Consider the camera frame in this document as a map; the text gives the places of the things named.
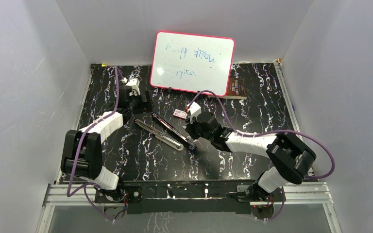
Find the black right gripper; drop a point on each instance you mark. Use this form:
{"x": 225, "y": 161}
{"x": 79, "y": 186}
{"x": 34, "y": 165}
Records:
{"x": 190, "y": 129}

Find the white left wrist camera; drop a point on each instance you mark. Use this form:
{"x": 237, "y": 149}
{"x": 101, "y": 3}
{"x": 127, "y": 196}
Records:
{"x": 133, "y": 83}

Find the pink framed whiteboard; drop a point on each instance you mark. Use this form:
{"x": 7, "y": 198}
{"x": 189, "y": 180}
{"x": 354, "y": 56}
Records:
{"x": 192, "y": 62}

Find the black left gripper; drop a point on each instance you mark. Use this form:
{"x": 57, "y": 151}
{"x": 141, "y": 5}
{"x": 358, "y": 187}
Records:
{"x": 145, "y": 107}

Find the red white staple box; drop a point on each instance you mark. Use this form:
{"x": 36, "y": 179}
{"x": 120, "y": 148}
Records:
{"x": 180, "y": 114}

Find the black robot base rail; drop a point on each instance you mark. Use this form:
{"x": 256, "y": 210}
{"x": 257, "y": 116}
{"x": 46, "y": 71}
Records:
{"x": 202, "y": 196}

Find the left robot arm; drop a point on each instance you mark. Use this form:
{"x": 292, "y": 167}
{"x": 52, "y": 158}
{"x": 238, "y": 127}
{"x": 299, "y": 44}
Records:
{"x": 82, "y": 152}

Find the brown Three Days book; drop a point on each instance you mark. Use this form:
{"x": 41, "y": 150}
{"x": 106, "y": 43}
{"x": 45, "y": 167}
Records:
{"x": 236, "y": 89}

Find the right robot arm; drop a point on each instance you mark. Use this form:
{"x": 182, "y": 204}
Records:
{"x": 290, "y": 156}

